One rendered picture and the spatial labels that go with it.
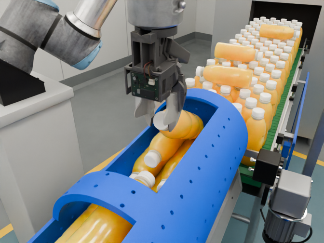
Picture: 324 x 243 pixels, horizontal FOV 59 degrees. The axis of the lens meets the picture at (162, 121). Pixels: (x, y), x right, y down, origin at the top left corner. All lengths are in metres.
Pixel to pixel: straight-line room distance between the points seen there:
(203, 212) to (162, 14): 0.36
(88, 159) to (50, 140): 1.37
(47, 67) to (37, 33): 2.51
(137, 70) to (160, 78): 0.04
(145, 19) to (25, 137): 0.81
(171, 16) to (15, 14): 0.78
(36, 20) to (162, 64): 0.72
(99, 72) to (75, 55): 2.97
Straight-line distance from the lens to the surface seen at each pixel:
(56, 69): 3.72
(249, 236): 1.77
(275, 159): 0.97
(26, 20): 1.14
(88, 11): 1.12
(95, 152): 2.64
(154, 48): 0.47
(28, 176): 1.25
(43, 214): 1.40
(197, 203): 0.55
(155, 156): 0.72
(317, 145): 1.32
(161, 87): 0.47
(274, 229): 1.26
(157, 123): 0.59
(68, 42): 1.14
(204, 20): 5.72
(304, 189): 1.12
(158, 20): 0.45
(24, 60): 1.14
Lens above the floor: 1.58
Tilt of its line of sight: 32 degrees down
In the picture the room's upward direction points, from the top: straight up
